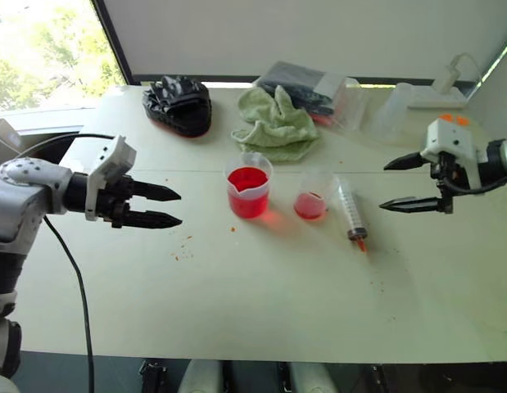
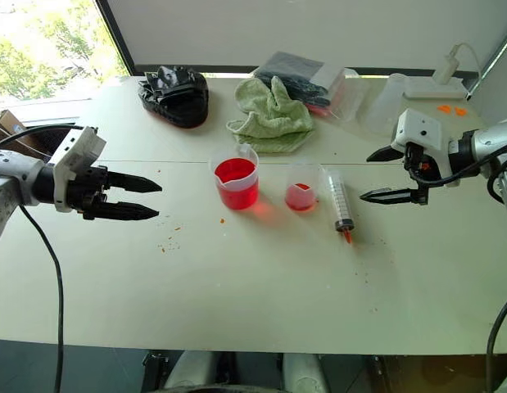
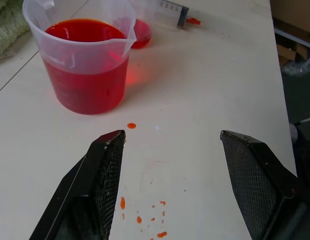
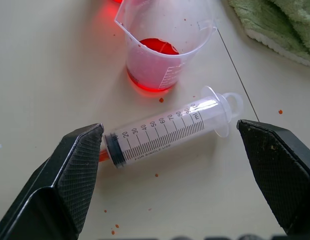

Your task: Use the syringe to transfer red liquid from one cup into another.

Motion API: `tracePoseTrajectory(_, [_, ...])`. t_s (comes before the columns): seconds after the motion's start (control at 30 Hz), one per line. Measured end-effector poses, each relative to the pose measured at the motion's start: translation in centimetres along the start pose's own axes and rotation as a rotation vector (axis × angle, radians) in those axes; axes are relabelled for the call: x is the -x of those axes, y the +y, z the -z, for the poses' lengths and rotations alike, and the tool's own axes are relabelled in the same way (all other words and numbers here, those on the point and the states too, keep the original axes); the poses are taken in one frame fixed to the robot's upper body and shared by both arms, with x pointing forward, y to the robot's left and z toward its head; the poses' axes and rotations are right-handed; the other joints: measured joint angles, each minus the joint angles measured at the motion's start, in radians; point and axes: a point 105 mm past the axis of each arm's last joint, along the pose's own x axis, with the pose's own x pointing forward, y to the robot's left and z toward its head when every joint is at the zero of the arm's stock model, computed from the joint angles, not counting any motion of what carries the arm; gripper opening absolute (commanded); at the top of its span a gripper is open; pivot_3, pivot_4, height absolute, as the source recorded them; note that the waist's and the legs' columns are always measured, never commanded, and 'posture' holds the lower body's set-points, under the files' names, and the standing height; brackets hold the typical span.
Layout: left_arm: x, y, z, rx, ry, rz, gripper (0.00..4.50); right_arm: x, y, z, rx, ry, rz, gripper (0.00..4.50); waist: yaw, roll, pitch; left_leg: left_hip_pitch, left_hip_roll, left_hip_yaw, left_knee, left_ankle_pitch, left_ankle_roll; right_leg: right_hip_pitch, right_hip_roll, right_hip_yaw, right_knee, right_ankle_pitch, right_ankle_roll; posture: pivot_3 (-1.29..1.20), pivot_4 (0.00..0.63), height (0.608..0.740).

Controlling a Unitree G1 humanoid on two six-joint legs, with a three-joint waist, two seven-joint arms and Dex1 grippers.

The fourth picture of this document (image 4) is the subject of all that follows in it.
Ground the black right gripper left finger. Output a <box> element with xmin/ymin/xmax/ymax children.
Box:
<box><xmin>0</xmin><ymin>122</ymin><xmax>105</xmax><ymax>240</ymax></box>

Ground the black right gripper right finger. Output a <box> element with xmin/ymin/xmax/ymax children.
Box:
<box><xmin>236</xmin><ymin>119</ymin><xmax>310</xmax><ymax>236</ymax></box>

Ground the clear plastic syringe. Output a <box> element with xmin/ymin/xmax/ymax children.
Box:
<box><xmin>99</xmin><ymin>85</ymin><xmax>244</xmax><ymax>169</ymax></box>

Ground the plastic beaker with red liquid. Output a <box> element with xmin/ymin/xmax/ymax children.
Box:
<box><xmin>114</xmin><ymin>0</ymin><xmax>217</xmax><ymax>94</ymax></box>

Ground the green towel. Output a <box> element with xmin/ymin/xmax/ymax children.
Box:
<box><xmin>228</xmin><ymin>0</ymin><xmax>310</xmax><ymax>67</ymax></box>

